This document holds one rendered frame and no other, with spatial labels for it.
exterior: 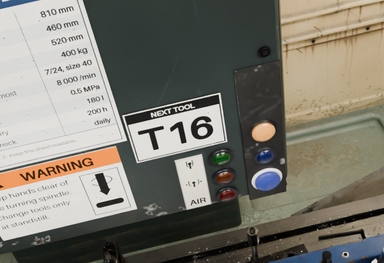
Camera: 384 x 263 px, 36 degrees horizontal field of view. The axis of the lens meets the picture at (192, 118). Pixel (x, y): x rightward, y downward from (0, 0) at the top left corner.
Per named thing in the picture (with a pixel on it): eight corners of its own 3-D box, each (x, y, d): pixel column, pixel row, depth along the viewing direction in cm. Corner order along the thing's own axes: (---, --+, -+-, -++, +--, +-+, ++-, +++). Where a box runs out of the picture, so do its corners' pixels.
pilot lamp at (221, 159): (232, 164, 64) (231, 151, 63) (213, 169, 64) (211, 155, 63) (231, 160, 65) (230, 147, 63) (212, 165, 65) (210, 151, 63)
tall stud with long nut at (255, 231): (263, 263, 143) (259, 232, 134) (252, 266, 142) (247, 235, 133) (260, 253, 145) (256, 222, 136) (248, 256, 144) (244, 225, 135)
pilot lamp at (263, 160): (276, 162, 65) (275, 148, 64) (256, 167, 65) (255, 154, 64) (274, 158, 66) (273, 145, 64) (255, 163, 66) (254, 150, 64)
